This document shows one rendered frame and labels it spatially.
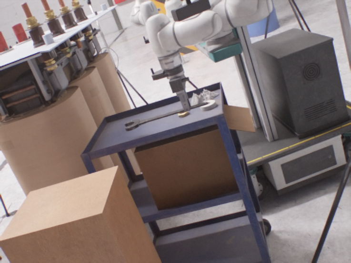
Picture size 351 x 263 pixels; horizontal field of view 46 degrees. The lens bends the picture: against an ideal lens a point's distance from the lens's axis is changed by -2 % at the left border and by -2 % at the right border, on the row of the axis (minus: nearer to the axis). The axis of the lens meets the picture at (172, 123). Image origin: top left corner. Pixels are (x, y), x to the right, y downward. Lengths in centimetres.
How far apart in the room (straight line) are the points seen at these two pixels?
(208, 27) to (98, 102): 120
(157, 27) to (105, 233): 77
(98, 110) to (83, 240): 135
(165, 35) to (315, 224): 137
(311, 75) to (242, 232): 97
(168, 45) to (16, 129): 93
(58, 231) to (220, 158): 80
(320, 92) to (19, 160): 170
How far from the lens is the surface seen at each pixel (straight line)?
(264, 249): 199
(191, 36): 155
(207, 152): 180
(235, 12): 217
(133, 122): 180
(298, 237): 236
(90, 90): 253
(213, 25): 153
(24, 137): 217
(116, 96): 300
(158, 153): 181
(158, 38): 160
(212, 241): 230
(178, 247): 235
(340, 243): 228
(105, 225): 128
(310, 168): 261
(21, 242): 140
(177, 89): 163
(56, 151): 214
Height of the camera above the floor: 149
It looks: 20 degrees down
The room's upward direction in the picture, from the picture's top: 21 degrees counter-clockwise
